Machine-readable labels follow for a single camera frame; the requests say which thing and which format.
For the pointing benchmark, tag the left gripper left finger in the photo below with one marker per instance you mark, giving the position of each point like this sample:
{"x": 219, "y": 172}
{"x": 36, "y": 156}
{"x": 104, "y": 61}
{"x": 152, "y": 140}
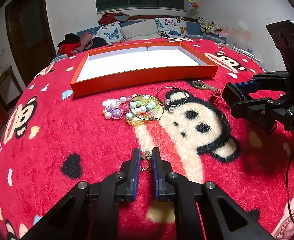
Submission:
{"x": 128, "y": 188}

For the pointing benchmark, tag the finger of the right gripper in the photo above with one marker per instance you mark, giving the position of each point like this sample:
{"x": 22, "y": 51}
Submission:
{"x": 249, "y": 106}
{"x": 247, "y": 87}

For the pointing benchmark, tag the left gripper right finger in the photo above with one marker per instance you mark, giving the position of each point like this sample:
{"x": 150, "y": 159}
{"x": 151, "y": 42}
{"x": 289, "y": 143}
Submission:
{"x": 164, "y": 191}

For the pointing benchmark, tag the red knot charm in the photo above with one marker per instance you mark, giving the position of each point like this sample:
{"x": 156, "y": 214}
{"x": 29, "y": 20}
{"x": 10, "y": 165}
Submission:
{"x": 215, "y": 98}

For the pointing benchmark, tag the silver hoop earring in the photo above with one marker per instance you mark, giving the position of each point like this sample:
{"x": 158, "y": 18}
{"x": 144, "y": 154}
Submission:
{"x": 145, "y": 107}
{"x": 170, "y": 89}

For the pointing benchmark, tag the pink sleeve forearm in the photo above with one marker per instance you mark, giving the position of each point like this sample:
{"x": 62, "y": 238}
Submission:
{"x": 285, "y": 228}

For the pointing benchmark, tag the plush toys group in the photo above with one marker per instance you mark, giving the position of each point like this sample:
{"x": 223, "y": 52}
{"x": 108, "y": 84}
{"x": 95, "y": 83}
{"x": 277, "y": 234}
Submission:
{"x": 210, "y": 28}

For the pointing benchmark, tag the red monkey print blanket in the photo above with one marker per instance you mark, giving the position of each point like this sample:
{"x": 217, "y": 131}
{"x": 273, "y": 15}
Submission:
{"x": 60, "y": 159}

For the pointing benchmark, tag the right butterfly pillow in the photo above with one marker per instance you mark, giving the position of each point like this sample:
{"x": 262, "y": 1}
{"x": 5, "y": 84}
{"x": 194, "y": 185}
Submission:
{"x": 172, "y": 27}

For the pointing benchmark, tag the butterfly pillow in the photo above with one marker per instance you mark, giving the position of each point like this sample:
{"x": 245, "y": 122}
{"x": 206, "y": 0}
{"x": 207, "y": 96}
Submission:
{"x": 172, "y": 27}
{"x": 110, "y": 33}

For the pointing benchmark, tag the colourful artificial flowers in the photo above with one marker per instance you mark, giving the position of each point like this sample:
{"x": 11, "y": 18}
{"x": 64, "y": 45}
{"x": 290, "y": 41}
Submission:
{"x": 194, "y": 8}

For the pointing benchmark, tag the orange shallow tray box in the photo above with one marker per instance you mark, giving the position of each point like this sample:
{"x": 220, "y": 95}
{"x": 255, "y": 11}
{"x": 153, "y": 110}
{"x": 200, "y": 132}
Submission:
{"x": 138, "y": 63}

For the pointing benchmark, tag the beige pillow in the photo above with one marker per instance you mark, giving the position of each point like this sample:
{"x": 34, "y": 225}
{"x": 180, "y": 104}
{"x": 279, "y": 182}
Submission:
{"x": 139, "y": 31}

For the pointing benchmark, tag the left butterfly pillow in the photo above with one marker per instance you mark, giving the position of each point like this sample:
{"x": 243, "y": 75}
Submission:
{"x": 110, "y": 33}

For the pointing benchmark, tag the pile of clothes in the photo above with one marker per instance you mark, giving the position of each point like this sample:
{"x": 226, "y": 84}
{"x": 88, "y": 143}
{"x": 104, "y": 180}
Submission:
{"x": 73, "y": 44}

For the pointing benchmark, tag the red clothes on headboard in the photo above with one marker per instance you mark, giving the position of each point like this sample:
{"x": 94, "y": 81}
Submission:
{"x": 111, "y": 17}

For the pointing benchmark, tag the wooden side table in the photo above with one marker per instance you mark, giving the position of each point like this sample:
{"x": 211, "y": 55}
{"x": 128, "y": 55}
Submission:
{"x": 7, "y": 78}

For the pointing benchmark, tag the dark wooden door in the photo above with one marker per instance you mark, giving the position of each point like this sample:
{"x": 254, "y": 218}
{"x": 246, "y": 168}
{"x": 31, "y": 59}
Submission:
{"x": 29, "y": 37}

